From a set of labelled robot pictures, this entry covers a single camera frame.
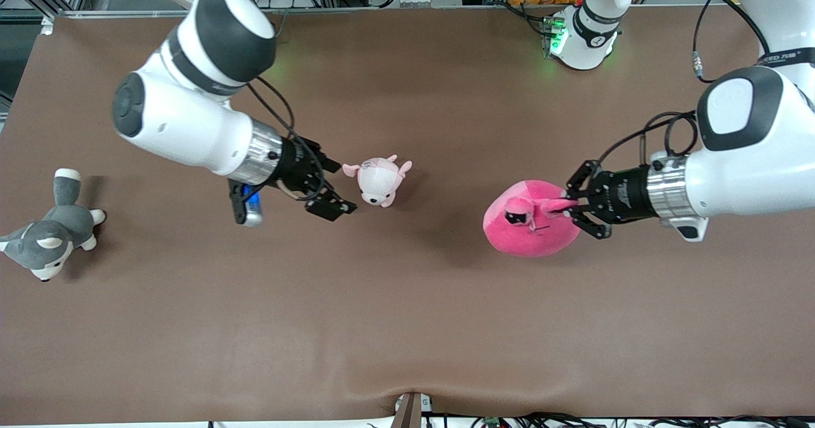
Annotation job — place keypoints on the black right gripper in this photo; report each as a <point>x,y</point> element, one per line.
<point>294,163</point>

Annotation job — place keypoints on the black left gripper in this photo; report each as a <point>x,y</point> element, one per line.
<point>623,202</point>

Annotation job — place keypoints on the round pink plush toy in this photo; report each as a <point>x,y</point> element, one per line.
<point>528,224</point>

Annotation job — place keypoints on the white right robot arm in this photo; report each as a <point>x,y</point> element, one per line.
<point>184,122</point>

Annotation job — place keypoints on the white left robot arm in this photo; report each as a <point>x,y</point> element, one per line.
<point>751,160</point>

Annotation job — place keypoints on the small white pink plush dog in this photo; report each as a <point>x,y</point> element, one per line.
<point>380,183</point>

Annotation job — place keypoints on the brown table cover mat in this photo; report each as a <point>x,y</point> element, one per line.
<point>407,320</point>

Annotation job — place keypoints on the grey white husky plush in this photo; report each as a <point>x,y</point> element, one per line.
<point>54,230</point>

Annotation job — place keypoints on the aluminium frame rail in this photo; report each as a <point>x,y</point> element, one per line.
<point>395,10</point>

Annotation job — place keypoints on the metal camera mount clamp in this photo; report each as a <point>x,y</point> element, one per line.
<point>411,410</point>

